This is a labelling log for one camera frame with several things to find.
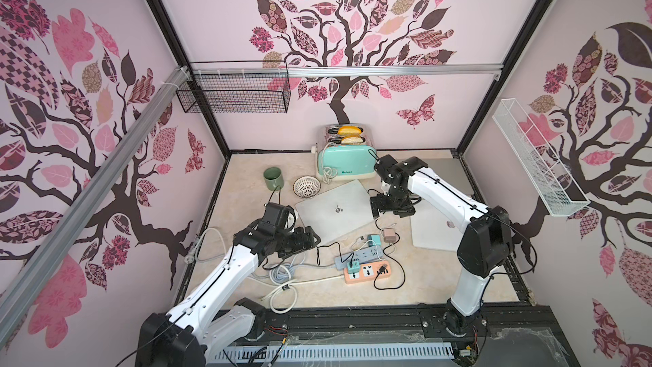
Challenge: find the white wire basket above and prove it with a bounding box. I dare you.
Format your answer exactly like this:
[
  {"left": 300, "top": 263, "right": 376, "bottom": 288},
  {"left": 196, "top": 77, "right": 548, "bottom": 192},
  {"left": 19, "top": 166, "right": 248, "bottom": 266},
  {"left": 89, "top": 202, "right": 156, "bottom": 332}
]
[{"left": 492, "top": 99, "right": 590, "bottom": 217}]

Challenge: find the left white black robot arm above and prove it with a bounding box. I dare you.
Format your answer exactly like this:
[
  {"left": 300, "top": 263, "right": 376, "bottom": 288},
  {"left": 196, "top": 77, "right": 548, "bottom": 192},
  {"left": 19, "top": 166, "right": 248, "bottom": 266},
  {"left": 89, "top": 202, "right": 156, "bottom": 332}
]
[{"left": 134, "top": 203, "right": 321, "bottom": 366}]

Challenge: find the black wire basket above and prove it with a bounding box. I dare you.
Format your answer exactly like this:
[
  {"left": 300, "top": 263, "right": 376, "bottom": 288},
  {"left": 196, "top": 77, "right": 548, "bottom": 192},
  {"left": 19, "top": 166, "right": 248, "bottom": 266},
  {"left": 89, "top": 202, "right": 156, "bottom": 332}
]
[{"left": 177, "top": 59, "right": 291, "bottom": 114}]

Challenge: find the silver apple laptop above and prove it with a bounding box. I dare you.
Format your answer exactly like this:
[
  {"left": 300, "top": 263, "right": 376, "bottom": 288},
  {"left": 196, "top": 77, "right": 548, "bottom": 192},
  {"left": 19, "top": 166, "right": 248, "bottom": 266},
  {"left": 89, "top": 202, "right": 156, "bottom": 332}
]
[{"left": 428, "top": 159, "right": 475, "bottom": 196}]

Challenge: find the grey power strip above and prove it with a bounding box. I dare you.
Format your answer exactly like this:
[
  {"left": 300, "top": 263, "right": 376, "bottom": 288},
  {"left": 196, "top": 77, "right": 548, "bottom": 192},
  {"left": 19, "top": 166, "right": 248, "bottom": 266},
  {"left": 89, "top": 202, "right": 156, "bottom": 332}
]
[{"left": 334, "top": 246, "right": 383, "bottom": 270}]

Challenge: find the white laptop centre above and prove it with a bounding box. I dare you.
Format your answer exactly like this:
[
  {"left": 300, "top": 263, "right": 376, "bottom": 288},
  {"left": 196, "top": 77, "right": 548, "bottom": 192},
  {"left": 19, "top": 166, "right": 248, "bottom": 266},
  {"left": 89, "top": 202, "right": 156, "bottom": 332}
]
[{"left": 295, "top": 180, "right": 374, "bottom": 245}]

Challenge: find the mint green toaster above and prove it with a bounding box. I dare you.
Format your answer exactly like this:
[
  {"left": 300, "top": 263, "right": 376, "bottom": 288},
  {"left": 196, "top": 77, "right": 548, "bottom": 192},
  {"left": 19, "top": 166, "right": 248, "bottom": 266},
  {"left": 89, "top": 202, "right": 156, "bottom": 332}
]
[{"left": 312, "top": 124, "right": 377, "bottom": 183}]

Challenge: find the bread slice in toaster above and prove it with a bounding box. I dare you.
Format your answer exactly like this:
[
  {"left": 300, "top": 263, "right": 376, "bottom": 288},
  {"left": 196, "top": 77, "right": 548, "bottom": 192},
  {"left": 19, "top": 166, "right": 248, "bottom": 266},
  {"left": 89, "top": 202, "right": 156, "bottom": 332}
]
[{"left": 337, "top": 126, "right": 363, "bottom": 137}]

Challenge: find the white laptop right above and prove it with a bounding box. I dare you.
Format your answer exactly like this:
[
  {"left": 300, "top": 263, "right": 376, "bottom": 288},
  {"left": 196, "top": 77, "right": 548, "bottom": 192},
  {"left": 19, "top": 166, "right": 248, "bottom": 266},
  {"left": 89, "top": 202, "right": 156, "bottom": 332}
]
[{"left": 410, "top": 202, "right": 487, "bottom": 252}]

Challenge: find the green mug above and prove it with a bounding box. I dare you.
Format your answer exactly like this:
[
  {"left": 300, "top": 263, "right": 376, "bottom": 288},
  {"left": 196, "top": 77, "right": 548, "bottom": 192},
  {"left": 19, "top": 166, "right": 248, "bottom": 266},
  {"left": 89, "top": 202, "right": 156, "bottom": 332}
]
[{"left": 263, "top": 167, "right": 285, "bottom": 192}]

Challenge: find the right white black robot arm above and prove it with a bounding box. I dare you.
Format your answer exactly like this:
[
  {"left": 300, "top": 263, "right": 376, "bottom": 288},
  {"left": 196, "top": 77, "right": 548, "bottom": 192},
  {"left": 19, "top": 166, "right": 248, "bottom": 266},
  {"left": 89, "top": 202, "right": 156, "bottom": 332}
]
[{"left": 370, "top": 155, "right": 514, "bottom": 337}]

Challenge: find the pink charger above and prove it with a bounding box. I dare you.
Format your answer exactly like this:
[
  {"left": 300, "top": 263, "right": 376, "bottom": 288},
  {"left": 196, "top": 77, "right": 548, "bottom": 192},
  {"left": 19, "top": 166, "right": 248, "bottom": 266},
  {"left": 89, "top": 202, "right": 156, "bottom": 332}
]
[{"left": 381, "top": 228, "right": 400, "bottom": 244}]

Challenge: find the white power strip cord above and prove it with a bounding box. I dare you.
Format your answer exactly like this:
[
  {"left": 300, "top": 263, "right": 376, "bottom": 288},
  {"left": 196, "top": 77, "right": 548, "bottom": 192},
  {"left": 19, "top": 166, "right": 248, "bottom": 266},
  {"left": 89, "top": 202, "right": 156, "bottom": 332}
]
[{"left": 182, "top": 226, "right": 347, "bottom": 315}]

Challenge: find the white patterned bowl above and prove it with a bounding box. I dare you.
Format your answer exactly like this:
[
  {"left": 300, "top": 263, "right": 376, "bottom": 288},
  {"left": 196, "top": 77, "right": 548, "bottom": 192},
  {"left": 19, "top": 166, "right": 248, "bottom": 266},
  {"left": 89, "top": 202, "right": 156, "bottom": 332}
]
[{"left": 292, "top": 176, "right": 321, "bottom": 199}]

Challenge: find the orange power strip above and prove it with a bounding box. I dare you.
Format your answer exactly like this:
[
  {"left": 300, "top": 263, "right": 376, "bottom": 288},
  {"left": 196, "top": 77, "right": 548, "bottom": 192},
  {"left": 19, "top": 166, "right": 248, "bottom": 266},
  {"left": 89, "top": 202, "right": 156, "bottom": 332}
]
[{"left": 344, "top": 261, "right": 392, "bottom": 285}]

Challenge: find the white laptop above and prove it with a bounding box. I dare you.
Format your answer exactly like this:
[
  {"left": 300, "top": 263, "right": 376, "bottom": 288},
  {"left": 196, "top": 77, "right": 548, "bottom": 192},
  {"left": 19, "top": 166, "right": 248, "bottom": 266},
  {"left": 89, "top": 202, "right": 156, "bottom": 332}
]
[
  {"left": 410, "top": 202, "right": 487, "bottom": 252},
  {"left": 295, "top": 180, "right": 374, "bottom": 245}
]

